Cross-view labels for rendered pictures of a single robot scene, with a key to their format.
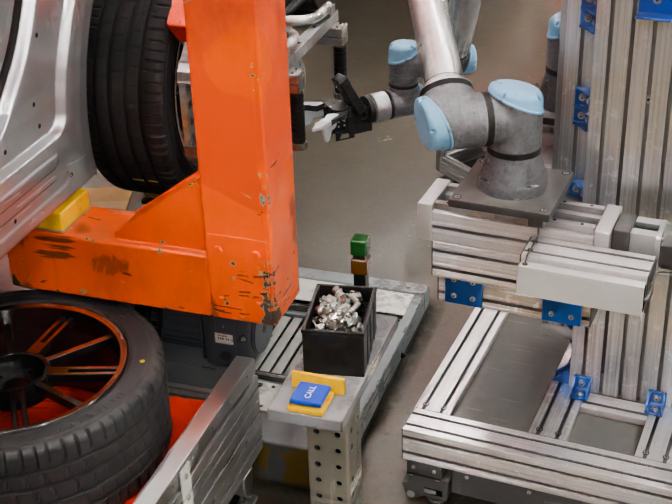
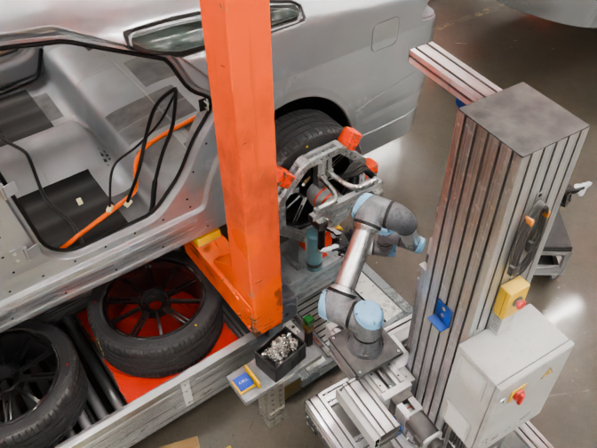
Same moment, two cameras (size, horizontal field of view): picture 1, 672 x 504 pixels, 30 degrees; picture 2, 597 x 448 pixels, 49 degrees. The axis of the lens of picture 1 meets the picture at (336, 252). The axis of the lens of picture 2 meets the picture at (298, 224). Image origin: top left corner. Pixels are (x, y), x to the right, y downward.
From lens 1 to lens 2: 183 cm
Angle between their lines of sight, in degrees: 32
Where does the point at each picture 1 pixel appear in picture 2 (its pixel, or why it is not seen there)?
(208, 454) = (207, 374)
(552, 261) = (351, 397)
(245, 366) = (249, 340)
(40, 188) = (182, 233)
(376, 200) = not seen: hidden behind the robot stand
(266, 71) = (254, 250)
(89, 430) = (149, 352)
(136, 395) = (179, 343)
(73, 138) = (210, 212)
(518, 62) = not seen: outside the picture
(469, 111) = (338, 312)
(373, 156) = not seen: hidden behind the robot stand
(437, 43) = (346, 267)
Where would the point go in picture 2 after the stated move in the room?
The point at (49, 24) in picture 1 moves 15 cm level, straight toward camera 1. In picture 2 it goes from (203, 166) to (188, 187)
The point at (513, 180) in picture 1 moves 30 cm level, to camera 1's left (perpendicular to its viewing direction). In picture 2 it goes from (355, 348) to (294, 314)
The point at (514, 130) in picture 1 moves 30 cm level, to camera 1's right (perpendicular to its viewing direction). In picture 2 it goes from (358, 331) to (427, 368)
